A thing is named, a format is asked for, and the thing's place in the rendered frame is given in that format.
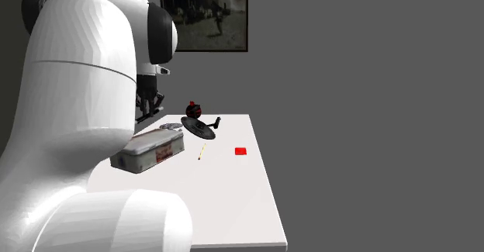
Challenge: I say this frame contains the black and red round object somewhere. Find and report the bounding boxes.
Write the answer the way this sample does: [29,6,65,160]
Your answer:
[185,100,202,120]

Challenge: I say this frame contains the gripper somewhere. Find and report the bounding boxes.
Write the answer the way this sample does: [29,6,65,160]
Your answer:
[136,74,165,124]

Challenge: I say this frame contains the grey tin box with red label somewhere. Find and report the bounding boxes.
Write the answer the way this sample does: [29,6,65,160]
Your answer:
[109,128,186,174]

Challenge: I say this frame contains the black pan with handle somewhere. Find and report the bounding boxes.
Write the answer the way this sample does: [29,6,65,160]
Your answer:
[180,116,222,141]

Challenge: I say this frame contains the framed dark wall picture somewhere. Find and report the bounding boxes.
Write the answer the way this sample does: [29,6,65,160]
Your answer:
[158,0,249,53]

